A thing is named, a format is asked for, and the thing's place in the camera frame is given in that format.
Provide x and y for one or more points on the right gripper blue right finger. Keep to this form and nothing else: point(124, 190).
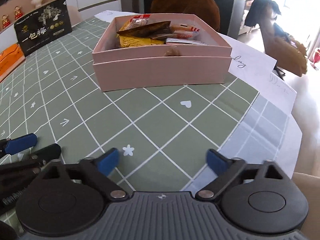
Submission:
point(228, 173)

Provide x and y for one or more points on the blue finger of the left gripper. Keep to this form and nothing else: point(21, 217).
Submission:
point(42, 157)
point(15, 146)

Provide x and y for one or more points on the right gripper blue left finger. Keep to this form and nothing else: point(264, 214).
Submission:
point(96, 172)

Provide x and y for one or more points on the yellow biscuit packet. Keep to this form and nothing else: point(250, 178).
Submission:
point(127, 42)

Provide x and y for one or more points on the clear meat strip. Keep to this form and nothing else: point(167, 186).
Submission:
point(148, 31)

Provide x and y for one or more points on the white rice cracker packet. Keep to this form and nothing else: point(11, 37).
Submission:
point(184, 41)

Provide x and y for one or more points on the clear round cake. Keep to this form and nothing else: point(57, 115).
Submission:
point(185, 31)

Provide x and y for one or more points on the red yellow small snack packet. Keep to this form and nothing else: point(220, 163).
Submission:
point(139, 20)

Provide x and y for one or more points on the green grid tablecloth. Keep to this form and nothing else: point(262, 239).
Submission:
point(55, 95)

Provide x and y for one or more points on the orange tissue box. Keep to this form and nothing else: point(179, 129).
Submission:
point(11, 58)

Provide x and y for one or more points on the black plum snack bag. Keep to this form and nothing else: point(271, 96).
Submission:
point(42, 26)

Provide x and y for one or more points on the red doll figurine left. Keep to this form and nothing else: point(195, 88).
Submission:
point(5, 21)

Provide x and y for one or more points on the red doll figurine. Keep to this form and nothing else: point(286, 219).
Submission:
point(5, 21)
point(18, 12)

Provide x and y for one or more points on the pink cardboard gift box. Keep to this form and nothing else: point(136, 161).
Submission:
point(119, 68)

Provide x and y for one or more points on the chair with brown jacket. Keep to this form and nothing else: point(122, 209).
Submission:
point(288, 52)

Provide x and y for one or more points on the red doll figurine right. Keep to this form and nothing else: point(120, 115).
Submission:
point(18, 12)

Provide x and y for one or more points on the beige dining chair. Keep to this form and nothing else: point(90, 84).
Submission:
point(74, 15)

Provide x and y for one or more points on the brown cloth covered chair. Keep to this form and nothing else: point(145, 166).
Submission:
point(207, 10)

